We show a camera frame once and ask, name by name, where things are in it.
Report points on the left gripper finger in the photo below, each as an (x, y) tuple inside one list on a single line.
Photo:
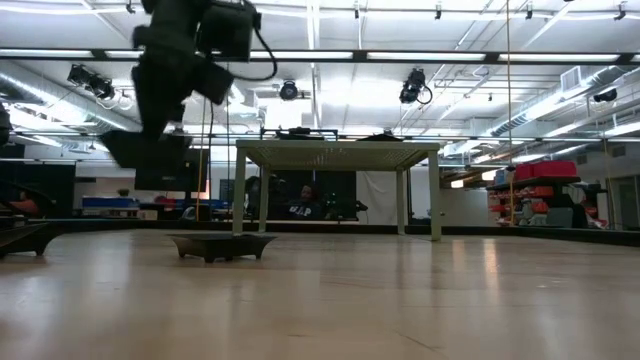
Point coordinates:
[(152, 120), (173, 119)]

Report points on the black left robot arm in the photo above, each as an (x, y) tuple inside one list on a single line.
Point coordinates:
[(170, 25)]

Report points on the black ceiling spotlight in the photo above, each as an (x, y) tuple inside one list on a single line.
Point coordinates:
[(288, 90), (412, 85), (605, 95), (90, 82)]

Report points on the person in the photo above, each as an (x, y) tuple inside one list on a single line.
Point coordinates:
[(305, 202)]

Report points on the green perforated metal shelf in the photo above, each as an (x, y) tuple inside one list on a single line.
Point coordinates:
[(335, 152)]

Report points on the long ceiling light strip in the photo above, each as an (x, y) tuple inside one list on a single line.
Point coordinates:
[(425, 55)]

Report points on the rack with red bins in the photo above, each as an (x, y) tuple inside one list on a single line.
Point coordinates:
[(545, 170)]

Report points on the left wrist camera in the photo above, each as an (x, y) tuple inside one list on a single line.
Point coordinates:
[(230, 32)]

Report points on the black aluminium frame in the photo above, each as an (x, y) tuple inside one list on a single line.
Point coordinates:
[(550, 235)]

